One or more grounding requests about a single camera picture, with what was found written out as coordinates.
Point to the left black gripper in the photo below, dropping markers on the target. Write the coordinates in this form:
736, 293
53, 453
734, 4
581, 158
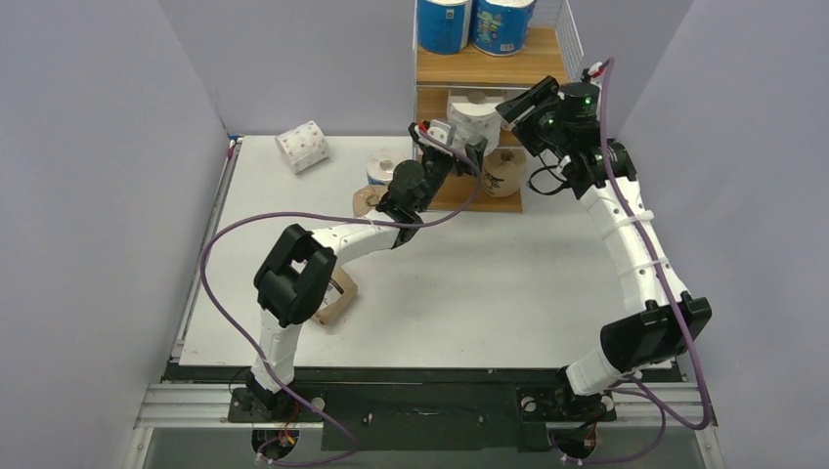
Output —
457, 166

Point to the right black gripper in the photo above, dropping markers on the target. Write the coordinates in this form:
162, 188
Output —
532, 115

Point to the white floral roll front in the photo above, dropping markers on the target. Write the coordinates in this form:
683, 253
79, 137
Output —
474, 115

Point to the white floral roll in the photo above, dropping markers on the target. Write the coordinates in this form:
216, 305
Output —
474, 115
303, 147

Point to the brown roll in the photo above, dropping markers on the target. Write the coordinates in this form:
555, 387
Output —
341, 291
367, 198
504, 170

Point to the blue roll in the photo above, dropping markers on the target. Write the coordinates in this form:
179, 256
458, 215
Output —
500, 27
381, 165
443, 25

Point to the blue roll front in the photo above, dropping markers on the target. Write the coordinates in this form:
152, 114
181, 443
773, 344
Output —
443, 25

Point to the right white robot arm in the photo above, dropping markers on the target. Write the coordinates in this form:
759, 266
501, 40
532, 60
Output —
661, 316

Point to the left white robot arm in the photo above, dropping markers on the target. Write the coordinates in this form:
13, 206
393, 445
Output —
293, 280

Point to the blue wrapped roll back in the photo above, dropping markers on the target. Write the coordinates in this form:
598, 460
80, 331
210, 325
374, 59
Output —
381, 165

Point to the white floral roll back left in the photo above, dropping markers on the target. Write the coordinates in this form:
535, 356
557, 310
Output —
303, 147

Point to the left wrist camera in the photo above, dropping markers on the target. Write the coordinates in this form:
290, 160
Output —
436, 133

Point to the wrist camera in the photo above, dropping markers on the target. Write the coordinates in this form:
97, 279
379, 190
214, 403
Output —
436, 133
593, 74

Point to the white wire wooden shelf rack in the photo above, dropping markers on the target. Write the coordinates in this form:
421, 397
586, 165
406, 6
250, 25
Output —
552, 48

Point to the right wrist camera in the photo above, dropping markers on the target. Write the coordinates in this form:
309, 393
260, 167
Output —
593, 74

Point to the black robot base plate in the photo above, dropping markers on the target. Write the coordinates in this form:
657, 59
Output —
419, 409

